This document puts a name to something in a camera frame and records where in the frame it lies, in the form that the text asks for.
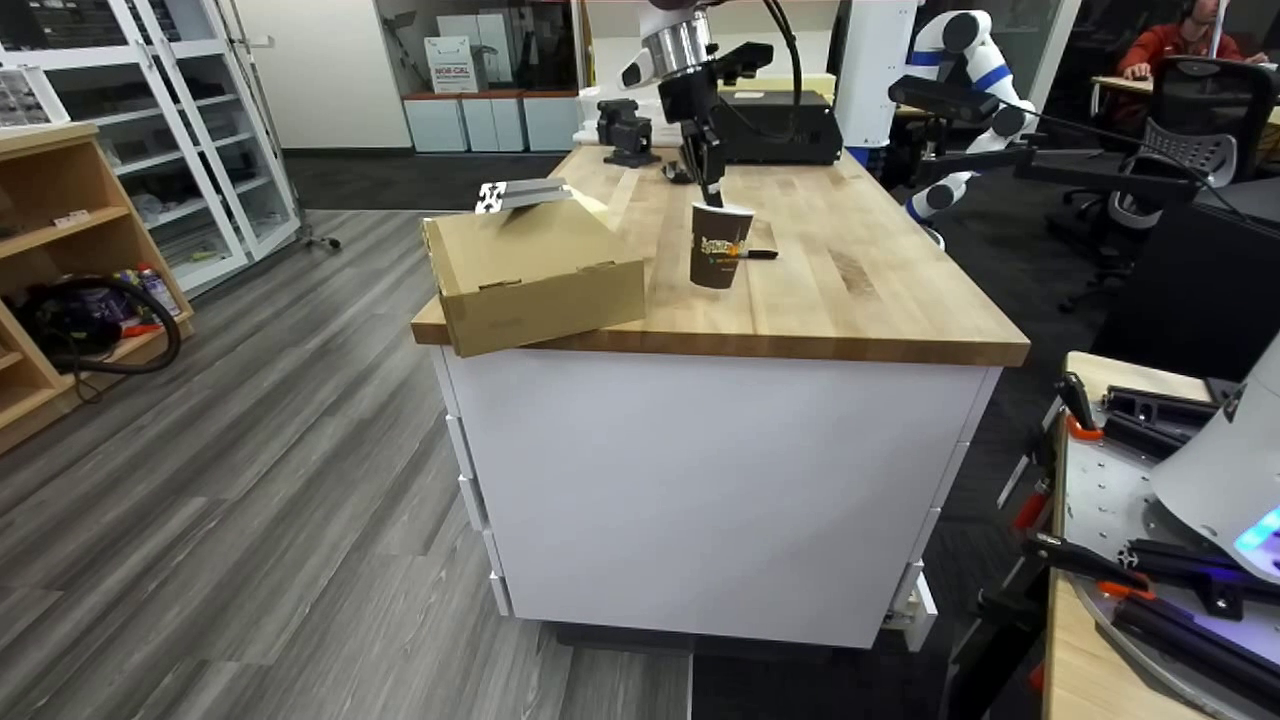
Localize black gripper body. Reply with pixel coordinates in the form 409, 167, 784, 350
660, 71, 735, 167

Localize brown paper coffee cup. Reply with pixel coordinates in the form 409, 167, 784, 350
685, 200, 761, 293

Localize black robot base box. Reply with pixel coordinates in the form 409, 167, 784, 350
701, 89, 847, 167

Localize black clamp device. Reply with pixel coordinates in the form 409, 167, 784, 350
593, 96, 660, 171

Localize white column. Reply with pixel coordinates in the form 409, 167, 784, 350
836, 0, 926, 152

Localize cardboard box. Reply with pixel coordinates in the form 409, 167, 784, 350
422, 198, 652, 359

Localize white low drawer units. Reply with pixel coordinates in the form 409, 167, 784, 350
397, 89, 590, 158

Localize white box on shelf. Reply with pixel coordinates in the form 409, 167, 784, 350
422, 31, 483, 100

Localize white and blue robot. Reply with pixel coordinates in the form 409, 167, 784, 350
885, 5, 1040, 223

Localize white table cabinet base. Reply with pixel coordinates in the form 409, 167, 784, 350
432, 337, 1010, 655

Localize person in red shirt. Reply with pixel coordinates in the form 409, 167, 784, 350
1115, 0, 1266, 85

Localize black mesh office chair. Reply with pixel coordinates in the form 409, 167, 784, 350
1100, 52, 1280, 278

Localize perforated metal plate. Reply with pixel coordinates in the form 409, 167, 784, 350
1058, 424, 1203, 566

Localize white glass door cabinet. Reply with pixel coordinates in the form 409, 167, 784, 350
0, 0, 304, 297

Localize black and orange clamp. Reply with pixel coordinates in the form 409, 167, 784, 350
1024, 531, 1280, 624
1058, 373, 1254, 465

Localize grey sheet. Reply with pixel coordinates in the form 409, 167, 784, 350
1147, 332, 1280, 587

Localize wooden shelf workbench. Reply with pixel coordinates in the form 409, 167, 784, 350
0, 119, 201, 457

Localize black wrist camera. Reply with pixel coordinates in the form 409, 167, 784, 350
714, 37, 782, 89

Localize black robot cable hose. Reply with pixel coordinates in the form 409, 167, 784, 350
756, 0, 810, 111

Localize white aluminium rail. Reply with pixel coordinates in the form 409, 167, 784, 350
474, 175, 580, 220

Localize black cable bundle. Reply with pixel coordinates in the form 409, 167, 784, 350
14, 271, 187, 381

